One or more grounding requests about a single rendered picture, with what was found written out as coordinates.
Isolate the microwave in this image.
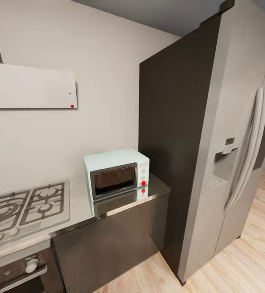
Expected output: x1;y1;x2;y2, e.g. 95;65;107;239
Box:
83;149;150;201

